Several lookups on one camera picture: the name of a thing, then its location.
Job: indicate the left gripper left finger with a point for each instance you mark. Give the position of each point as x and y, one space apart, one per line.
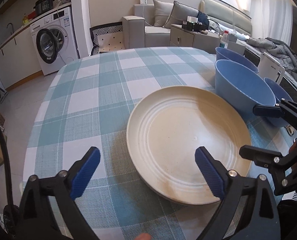
37 219

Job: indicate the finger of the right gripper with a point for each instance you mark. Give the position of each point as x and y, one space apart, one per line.
265 158
267 111

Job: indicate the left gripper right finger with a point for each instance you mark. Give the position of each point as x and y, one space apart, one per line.
247 209

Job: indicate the cream plate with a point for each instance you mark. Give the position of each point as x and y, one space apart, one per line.
165 129

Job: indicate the white kitchen counter cabinet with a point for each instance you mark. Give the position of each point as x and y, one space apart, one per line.
18 60

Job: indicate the black kitchen faucet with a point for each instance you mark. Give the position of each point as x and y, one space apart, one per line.
10 27

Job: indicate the person's left hand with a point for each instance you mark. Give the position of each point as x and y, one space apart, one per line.
143 236

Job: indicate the small blue bowl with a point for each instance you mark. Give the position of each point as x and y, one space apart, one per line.
279 93

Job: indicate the large blue bowl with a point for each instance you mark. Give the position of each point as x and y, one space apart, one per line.
242 88

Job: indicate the grey crumpled blanket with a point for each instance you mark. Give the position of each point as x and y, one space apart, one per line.
278 49

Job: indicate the far blue bowl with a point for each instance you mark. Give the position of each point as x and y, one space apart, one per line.
227 54

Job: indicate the clear water bottle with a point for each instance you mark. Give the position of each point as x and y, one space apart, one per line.
224 40

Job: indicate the white curtain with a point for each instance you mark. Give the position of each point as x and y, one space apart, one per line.
272 18

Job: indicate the teal checked tablecloth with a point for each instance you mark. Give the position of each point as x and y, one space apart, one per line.
88 104

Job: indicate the grey side cabinet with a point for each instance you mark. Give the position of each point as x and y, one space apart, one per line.
183 38

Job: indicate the black box on cabinet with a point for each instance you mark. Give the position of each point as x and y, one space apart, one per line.
192 24

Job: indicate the dark grey cushion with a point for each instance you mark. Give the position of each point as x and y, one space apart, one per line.
179 13

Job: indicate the light grey cushion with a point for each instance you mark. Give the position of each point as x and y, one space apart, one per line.
162 11

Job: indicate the grey sofa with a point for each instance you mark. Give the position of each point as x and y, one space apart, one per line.
139 30

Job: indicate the white washing machine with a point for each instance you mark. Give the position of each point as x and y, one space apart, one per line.
54 40

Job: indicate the yellow oil bottle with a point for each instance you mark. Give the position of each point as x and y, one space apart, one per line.
25 20

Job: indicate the black pressure cooker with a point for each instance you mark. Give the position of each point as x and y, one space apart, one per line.
42 6

